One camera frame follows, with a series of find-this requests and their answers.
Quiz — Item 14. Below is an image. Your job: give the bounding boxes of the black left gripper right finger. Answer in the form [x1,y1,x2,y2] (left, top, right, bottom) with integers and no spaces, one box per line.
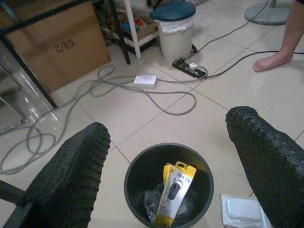
[225,106,304,228]

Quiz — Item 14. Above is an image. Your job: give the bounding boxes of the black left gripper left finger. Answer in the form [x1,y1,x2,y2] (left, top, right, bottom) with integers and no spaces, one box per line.
[18,122,112,228]

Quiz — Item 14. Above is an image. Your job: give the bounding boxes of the black round rubbish bin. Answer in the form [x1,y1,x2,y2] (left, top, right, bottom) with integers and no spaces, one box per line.
[123,142,214,228]

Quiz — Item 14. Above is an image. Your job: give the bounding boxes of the white bin with blue lid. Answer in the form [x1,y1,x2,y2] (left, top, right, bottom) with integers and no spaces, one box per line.
[151,1,197,60]

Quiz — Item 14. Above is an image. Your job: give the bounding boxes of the white plastic blister packaging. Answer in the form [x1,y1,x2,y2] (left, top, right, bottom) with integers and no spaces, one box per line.
[220,193,271,228]

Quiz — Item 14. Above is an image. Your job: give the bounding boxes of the crumpled clear plastic wrap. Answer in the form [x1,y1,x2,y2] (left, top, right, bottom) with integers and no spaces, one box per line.
[143,182,198,223]

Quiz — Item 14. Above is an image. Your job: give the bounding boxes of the yellow earpiece package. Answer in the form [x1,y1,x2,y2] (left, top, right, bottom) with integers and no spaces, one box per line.
[153,161,198,227]

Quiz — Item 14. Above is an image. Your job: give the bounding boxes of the large brown cardboard box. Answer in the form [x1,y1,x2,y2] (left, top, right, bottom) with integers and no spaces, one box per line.
[0,0,112,93]

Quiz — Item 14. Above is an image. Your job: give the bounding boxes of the white power strip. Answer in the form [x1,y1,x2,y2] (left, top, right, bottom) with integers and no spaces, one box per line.
[133,75,158,90]

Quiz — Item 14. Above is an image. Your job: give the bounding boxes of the black power strip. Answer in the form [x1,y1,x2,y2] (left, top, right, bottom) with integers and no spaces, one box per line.
[172,58,207,79]

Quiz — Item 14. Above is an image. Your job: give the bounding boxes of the bare person leg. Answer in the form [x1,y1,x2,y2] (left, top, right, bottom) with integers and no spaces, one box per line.
[253,0,304,73]

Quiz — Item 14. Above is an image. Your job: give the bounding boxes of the grey round fan base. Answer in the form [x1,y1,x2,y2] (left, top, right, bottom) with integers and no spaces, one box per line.
[244,0,290,26]

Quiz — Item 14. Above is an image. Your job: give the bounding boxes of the white shelf rack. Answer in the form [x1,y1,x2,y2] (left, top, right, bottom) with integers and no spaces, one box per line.
[102,0,160,60]

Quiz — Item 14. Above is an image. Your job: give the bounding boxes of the small open cardboard box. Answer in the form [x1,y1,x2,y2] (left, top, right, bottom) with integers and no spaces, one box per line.
[118,16,159,41]

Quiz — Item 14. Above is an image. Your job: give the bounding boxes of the long grey cable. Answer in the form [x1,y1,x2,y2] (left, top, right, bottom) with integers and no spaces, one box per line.
[0,65,198,175]

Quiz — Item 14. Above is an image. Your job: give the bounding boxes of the black floor cable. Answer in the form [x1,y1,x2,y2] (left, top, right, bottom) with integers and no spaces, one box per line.
[205,50,304,78]

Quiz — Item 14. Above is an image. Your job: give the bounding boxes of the dark fan cable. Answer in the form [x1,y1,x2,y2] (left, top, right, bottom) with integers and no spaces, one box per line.
[190,0,273,57]

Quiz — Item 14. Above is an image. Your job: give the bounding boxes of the black metal table frame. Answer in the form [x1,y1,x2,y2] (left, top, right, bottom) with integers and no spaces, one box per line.
[0,0,132,109]

